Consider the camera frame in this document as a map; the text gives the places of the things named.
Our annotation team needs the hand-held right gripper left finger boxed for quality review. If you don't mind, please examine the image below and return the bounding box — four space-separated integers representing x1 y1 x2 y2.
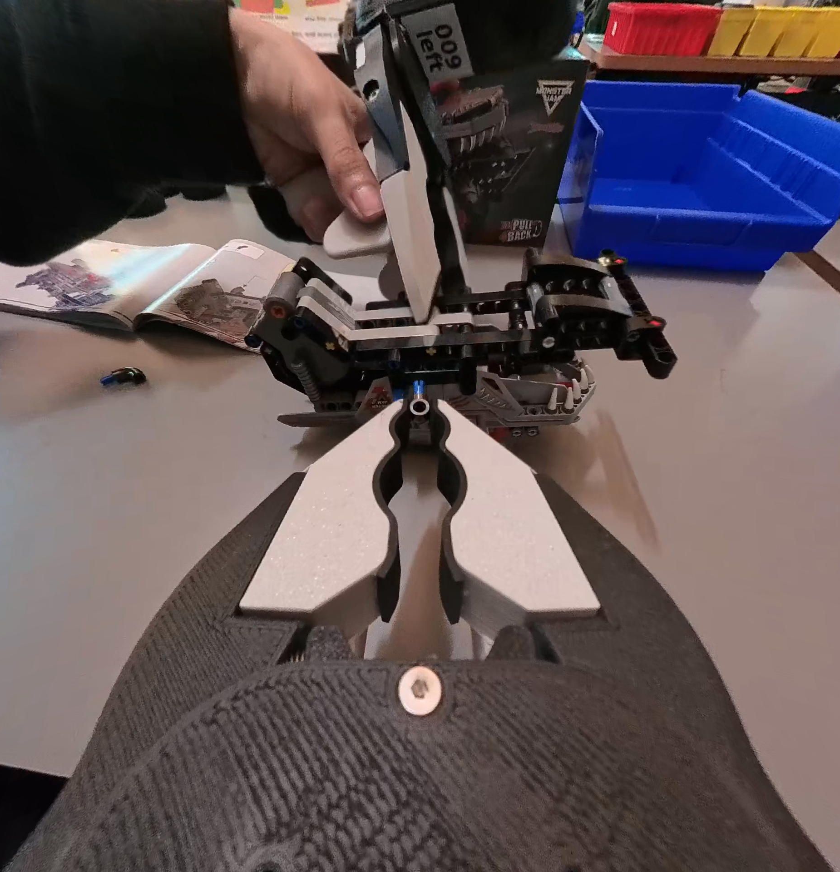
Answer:
239 402 409 659

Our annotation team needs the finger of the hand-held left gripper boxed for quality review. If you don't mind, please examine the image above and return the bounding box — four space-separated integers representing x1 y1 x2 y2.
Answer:
379 112 443 325
420 94 470 305

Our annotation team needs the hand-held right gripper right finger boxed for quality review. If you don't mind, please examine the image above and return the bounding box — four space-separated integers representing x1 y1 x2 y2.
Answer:
433 402 602 656

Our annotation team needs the brick-built toy truck chassis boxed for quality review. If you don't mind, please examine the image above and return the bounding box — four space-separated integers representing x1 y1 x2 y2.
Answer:
246 247 678 448

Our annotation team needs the person's left forearm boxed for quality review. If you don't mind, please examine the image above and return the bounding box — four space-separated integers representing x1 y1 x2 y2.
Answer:
0 0 266 268

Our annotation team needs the person's left hand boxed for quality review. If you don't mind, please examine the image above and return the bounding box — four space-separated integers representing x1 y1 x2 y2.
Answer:
229 10 387 243

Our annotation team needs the black toy set box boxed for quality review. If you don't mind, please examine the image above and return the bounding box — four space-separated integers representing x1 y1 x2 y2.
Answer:
420 58 591 250

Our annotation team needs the colourful printed sheet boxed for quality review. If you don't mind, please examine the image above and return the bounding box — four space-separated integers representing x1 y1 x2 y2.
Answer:
232 0 357 53

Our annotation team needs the blue storage bin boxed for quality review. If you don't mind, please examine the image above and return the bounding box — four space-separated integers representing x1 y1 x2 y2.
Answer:
556 80 840 274

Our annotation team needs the red storage bin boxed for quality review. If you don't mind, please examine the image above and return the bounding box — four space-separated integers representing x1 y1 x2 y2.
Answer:
603 2 725 57

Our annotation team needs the open instruction booklet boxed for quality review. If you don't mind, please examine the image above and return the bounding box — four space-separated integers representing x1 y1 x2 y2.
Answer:
0 238 346 352

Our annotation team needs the wooden shelf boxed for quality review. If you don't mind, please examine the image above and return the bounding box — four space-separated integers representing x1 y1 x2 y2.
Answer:
587 44 840 78

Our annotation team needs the yellow storage bin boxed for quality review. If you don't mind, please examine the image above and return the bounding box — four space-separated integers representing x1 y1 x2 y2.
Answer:
707 7 759 58
739 8 812 58
795 8 840 60

